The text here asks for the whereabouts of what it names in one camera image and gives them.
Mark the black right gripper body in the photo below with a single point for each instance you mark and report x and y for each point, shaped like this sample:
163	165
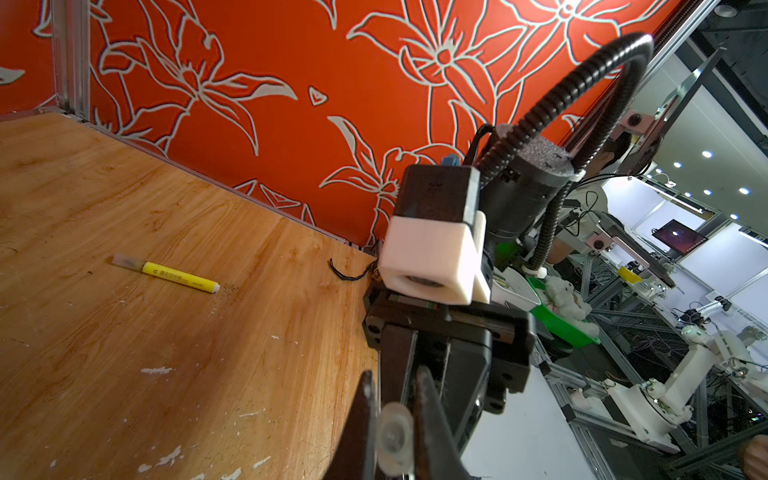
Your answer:
477	354

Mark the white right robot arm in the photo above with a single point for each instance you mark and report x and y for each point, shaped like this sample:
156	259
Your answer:
525	178

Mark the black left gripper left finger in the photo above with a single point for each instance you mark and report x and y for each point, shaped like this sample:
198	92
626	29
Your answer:
354	457

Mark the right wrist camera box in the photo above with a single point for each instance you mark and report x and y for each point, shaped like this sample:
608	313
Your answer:
433	247

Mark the yellow pen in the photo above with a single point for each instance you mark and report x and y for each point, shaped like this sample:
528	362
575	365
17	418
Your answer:
166	273

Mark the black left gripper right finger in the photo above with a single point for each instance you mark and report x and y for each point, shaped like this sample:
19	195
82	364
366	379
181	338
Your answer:
436	456

